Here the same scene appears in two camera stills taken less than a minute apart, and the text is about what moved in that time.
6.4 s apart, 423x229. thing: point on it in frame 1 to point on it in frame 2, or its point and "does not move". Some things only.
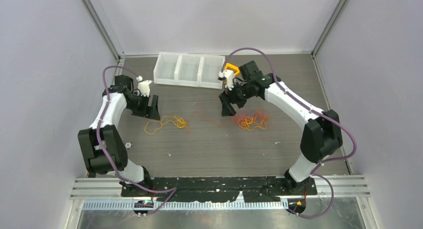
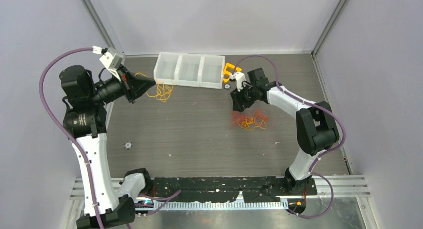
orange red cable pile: (256, 119) does not move
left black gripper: (148, 112) to (133, 86)
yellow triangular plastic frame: (228, 65) does not move
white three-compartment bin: (189, 69) does not move
